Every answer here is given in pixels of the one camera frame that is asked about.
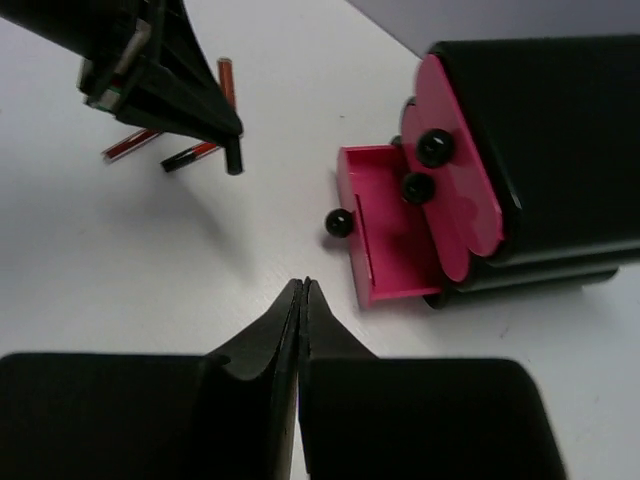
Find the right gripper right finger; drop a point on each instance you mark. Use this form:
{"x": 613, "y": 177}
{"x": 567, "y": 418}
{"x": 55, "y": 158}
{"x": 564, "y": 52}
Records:
{"x": 366, "y": 417}

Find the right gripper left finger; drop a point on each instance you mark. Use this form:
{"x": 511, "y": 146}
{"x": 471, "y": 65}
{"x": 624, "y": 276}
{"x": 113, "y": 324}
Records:
{"x": 228, "y": 414}

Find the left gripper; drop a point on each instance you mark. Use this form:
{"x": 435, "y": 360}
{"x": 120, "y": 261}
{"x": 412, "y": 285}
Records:
{"x": 141, "y": 62}

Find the red lip gloss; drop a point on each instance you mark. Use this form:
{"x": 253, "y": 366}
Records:
{"x": 226, "y": 80}

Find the red lip gloss tube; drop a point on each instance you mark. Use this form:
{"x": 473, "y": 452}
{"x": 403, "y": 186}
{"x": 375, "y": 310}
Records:
{"x": 188, "y": 156}

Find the dark lip gloss vertical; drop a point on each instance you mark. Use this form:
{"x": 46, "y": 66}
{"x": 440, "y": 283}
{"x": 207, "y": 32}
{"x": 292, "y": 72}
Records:
{"x": 129, "y": 144}

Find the black pink drawer organizer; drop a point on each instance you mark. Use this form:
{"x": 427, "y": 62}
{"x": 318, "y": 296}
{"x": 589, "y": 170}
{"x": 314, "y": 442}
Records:
{"x": 516, "y": 164}

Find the horizontal lip gloss tube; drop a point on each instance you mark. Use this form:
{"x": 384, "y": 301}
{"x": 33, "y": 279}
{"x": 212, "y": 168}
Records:
{"x": 233, "y": 156}

